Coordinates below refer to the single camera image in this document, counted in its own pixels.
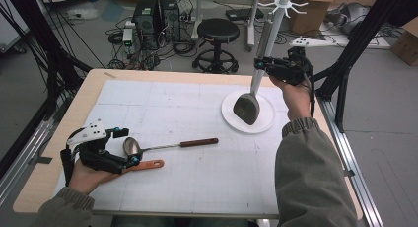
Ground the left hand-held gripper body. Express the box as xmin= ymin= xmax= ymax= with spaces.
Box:
xmin=66 ymin=119 xmax=130 ymax=176

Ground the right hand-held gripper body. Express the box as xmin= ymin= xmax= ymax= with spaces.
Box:
xmin=264 ymin=37 xmax=333 ymax=88

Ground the steel ladle with brown handle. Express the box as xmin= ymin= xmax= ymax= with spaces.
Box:
xmin=122 ymin=136 xmax=220 ymax=158

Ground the steel spatula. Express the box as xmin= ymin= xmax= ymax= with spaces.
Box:
xmin=232 ymin=18 xmax=276 ymax=126

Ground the white utensil rack with hooks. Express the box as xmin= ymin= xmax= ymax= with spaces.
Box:
xmin=220 ymin=0 xmax=310 ymax=135

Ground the person's left hand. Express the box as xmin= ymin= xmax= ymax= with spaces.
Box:
xmin=67 ymin=158 xmax=121 ymax=196

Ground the person's right hand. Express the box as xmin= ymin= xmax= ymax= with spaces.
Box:
xmin=268 ymin=74 xmax=314 ymax=122

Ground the black flat box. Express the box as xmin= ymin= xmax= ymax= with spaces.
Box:
xmin=226 ymin=7 xmax=265 ymax=22

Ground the black round stool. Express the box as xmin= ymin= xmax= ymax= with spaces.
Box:
xmin=191 ymin=18 xmax=241 ymax=74

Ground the black tape piece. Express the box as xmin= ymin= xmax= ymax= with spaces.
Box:
xmin=28 ymin=156 xmax=53 ymax=166

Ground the tall cardboard box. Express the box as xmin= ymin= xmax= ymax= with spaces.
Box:
xmin=288 ymin=0 xmax=339 ymax=36

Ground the white grid mat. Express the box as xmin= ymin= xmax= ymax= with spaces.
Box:
xmin=52 ymin=79 xmax=301 ymax=217

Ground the white floor board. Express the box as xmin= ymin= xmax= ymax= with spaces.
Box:
xmin=319 ymin=21 xmax=392 ymax=50

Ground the grey bag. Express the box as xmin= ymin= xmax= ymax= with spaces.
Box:
xmin=324 ymin=2 xmax=372 ymax=36

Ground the small white device green light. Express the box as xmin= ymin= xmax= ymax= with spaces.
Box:
xmin=121 ymin=21 xmax=136 ymax=47

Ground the slim black computer tower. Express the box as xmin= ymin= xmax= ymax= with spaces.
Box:
xmin=159 ymin=0 xmax=181 ymax=42

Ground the large black computer tower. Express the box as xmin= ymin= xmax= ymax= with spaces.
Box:
xmin=131 ymin=0 xmax=166 ymax=51

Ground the low cardboard box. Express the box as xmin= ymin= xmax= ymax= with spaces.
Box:
xmin=389 ymin=18 xmax=418 ymax=67

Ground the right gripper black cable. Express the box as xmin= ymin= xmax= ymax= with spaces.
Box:
xmin=303 ymin=54 xmax=317 ymax=118

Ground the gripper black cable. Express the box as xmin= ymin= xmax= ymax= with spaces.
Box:
xmin=303 ymin=54 xmax=317 ymax=118
xmin=59 ymin=127 xmax=84 ymax=188

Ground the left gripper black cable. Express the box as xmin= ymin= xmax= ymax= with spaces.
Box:
xmin=59 ymin=127 xmax=84 ymax=188

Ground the white stand frame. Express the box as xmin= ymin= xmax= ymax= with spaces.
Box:
xmin=191 ymin=0 xmax=261 ymax=52

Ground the aluminium rail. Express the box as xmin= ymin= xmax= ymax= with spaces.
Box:
xmin=0 ymin=118 xmax=56 ymax=206
xmin=316 ymin=98 xmax=384 ymax=227

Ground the black metal frame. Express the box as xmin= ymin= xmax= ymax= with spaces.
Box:
xmin=308 ymin=0 xmax=418 ymax=133
xmin=0 ymin=0 xmax=94 ymax=180

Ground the tangle of floor cables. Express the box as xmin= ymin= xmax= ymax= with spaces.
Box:
xmin=105 ymin=9 xmax=200 ymax=72

